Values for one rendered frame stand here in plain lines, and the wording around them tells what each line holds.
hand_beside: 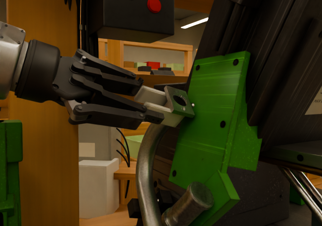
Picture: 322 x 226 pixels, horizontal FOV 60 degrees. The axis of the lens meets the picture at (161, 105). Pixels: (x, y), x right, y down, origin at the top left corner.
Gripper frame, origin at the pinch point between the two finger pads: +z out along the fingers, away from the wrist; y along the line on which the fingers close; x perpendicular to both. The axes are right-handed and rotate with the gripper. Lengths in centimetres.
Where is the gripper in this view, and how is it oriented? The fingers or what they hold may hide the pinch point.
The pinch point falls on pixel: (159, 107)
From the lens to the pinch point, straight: 44.1
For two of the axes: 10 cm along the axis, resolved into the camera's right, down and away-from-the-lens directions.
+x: -5.1, 6.7, 5.5
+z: 8.4, 2.4, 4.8
